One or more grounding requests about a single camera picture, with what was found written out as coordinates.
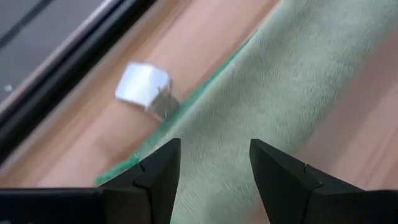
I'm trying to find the green microfiber towel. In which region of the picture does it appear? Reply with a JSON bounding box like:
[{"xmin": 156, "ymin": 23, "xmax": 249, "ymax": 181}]
[{"xmin": 94, "ymin": 0, "xmax": 398, "ymax": 224}]

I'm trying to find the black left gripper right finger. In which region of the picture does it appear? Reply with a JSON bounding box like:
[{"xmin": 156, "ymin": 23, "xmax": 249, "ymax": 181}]
[{"xmin": 249, "ymin": 138, "xmax": 398, "ymax": 224}]

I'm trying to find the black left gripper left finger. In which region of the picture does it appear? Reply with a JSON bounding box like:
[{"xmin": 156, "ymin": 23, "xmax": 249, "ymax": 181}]
[{"xmin": 0, "ymin": 138, "xmax": 182, "ymax": 224}]

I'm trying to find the black table rail frame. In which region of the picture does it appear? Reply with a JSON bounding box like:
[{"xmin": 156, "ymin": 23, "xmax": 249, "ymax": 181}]
[{"xmin": 0, "ymin": 0, "xmax": 158, "ymax": 164}]

